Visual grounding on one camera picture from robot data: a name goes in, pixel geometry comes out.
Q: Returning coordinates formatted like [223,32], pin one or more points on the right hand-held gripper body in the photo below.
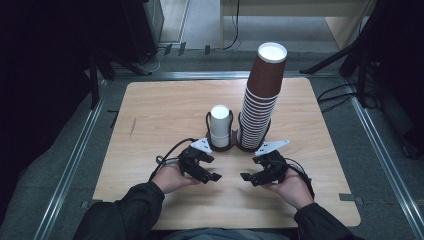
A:
[276,166]

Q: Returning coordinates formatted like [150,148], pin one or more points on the black cabinet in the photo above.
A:
[140,26]

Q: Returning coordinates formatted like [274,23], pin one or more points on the white cup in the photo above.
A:
[220,128]

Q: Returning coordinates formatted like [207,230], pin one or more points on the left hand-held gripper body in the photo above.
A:
[190,160]

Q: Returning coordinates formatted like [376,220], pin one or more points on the stack of brown cups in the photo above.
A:
[260,106]

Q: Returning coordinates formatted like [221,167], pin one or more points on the metal floor rail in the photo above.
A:
[71,166]
[200,75]
[383,156]

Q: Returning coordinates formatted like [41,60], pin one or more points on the person's left hand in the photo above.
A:
[170,178]

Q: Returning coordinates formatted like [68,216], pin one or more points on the grey tape piece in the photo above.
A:
[350,197]
[88,204]

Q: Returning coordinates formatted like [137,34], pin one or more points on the light wooden furniture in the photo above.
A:
[343,26]

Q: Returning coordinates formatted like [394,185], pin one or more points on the black tripod stand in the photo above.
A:
[353,46]

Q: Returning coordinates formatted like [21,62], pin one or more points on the black metal stand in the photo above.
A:
[95,83]

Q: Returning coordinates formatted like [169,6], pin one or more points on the person's right hand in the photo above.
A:
[295,190]

